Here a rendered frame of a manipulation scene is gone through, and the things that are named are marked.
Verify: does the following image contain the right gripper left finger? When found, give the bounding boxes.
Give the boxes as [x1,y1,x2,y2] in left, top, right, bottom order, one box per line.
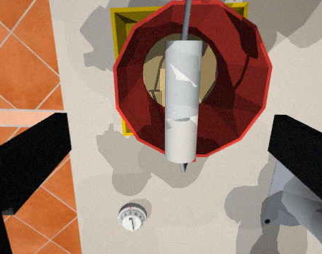
[0,113,72,254]

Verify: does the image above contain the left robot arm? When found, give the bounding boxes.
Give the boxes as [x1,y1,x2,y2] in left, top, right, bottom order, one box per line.
[281,176,322,244]

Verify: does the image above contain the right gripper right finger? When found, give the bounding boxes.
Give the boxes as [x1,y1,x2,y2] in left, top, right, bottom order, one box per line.
[268,115,322,199]

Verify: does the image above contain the yellow square tray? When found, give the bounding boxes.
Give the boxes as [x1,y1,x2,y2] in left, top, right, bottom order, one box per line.
[110,2,249,136]

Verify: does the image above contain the white kitchen timer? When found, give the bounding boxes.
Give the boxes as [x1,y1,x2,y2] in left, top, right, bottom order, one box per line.
[118,204,147,232]

